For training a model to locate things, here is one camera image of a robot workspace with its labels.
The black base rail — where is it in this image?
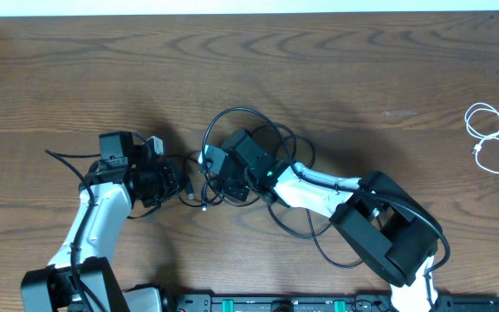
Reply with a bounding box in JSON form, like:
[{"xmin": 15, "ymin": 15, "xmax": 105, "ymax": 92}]
[{"xmin": 123, "ymin": 283, "xmax": 499, "ymax": 312}]

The black camera cable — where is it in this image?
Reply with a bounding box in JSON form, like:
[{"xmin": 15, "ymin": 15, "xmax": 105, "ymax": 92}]
[
  {"xmin": 44, "ymin": 133, "xmax": 159, "ymax": 312},
  {"xmin": 200, "ymin": 107, "xmax": 452, "ymax": 278}
]

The black right camera cable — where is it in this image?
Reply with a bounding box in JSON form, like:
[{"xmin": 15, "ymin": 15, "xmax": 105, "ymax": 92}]
[{"xmin": 200, "ymin": 107, "xmax": 452, "ymax": 278}]

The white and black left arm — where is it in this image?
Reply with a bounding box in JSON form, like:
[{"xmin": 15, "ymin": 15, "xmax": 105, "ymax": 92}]
[{"xmin": 21, "ymin": 162, "xmax": 187, "ymax": 311}]

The black USB cable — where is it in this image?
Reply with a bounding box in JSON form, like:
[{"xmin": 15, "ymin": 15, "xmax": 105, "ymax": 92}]
[{"xmin": 175, "ymin": 123, "xmax": 366, "ymax": 270}]

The white USB cable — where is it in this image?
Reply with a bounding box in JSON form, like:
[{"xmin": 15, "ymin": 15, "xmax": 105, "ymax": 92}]
[{"xmin": 463, "ymin": 101, "xmax": 499, "ymax": 175}]

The black left camera cable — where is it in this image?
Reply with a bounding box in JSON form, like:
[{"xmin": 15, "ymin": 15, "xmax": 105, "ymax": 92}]
[{"xmin": 44, "ymin": 133, "xmax": 159, "ymax": 312}]

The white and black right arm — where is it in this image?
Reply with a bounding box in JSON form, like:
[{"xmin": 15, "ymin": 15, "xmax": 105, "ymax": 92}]
[{"xmin": 210, "ymin": 154, "xmax": 449, "ymax": 311}]

